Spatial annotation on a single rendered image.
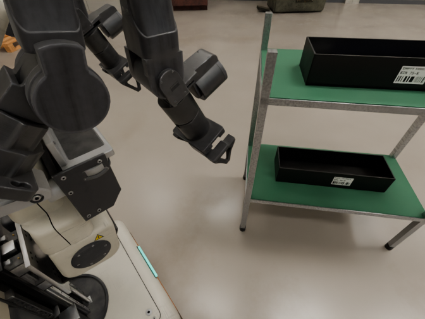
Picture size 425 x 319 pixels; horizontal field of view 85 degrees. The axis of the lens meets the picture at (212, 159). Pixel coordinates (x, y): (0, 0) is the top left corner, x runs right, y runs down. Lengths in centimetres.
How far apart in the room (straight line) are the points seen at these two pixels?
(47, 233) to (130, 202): 114
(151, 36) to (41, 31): 11
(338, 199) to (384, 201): 23
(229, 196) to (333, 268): 75
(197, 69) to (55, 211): 47
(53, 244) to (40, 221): 6
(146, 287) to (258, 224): 78
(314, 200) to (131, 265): 95
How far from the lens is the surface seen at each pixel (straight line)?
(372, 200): 148
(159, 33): 34
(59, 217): 66
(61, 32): 30
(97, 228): 72
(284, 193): 132
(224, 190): 171
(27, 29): 30
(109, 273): 124
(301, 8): 605
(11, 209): 40
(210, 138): 46
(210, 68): 43
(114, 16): 79
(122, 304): 118
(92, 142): 57
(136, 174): 191
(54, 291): 98
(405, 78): 106
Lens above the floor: 137
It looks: 46 degrees down
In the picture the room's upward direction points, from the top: 1 degrees counter-clockwise
